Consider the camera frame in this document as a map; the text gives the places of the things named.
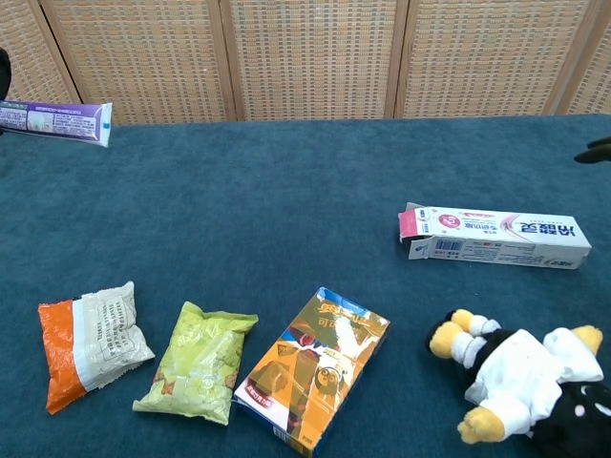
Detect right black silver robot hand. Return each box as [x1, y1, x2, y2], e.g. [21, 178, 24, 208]
[574, 136, 611, 166]

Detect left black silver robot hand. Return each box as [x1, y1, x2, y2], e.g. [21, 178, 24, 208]
[0, 46, 15, 99]

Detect purple toothpaste tube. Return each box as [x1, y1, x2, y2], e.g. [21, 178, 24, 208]
[0, 99, 114, 148]

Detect white pink toothpaste box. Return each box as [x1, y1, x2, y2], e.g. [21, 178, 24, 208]
[397, 201, 593, 271]

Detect orange cookie box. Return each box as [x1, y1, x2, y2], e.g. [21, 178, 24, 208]
[232, 285, 391, 457]

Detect penguin plush toy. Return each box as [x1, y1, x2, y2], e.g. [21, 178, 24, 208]
[427, 308, 611, 458]

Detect orange white snack packet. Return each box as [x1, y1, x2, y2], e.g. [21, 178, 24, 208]
[37, 281, 157, 416]

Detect blue table mat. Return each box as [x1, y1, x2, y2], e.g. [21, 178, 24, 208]
[0, 113, 611, 458]

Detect woven wooden folding screen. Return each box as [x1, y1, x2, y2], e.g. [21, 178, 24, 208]
[0, 0, 611, 128]

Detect green snack packet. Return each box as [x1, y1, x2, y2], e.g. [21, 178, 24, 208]
[132, 301, 260, 427]

